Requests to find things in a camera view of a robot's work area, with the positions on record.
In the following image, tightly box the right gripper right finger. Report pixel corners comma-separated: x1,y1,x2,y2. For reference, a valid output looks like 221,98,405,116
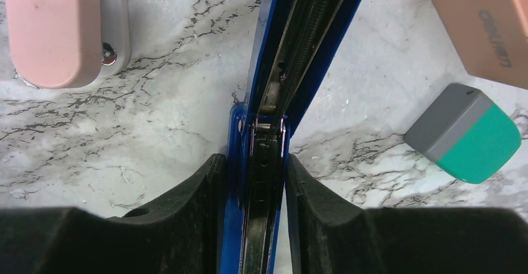
286,156,527,273

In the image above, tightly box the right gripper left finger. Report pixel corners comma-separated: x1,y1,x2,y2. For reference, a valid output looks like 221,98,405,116
1,154,227,273

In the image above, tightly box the green grey eraser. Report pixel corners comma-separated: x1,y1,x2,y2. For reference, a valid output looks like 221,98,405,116
403,83,522,184

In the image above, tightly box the orange mesh file organizer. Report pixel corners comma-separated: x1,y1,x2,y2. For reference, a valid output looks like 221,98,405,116
431,0,527,89

